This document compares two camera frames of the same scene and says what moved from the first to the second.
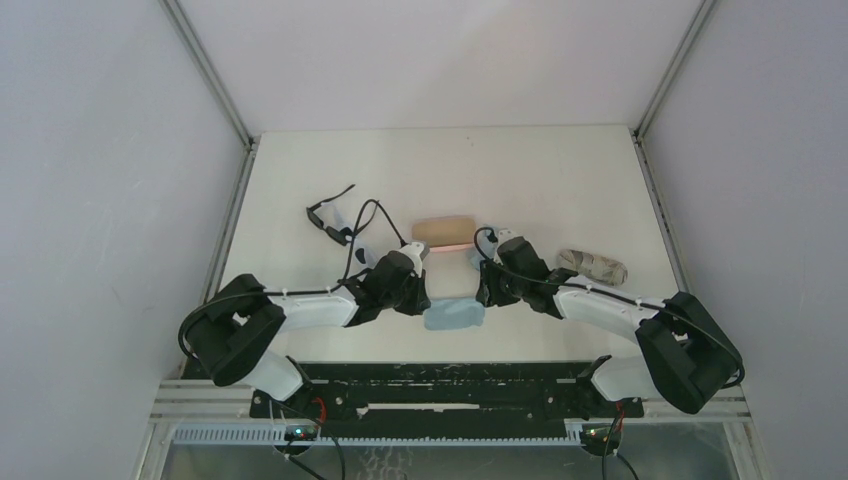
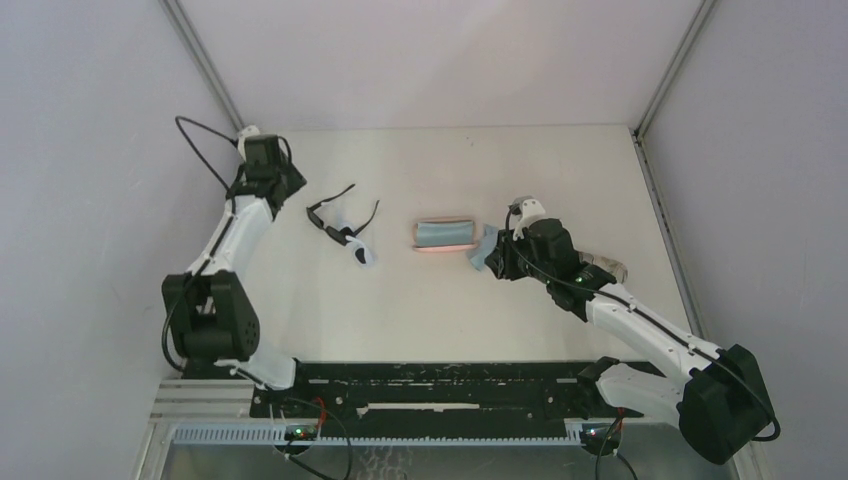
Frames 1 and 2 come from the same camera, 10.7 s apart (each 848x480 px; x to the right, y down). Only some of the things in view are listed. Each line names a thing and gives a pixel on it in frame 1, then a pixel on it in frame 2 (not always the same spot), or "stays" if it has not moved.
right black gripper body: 494,289 -> 502,261
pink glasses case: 446,233 stays
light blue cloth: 454,314 -> 445,233
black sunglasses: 342,235 stays
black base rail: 477,393 stays
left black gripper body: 411,295 -> 285,183
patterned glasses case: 593,267 stays
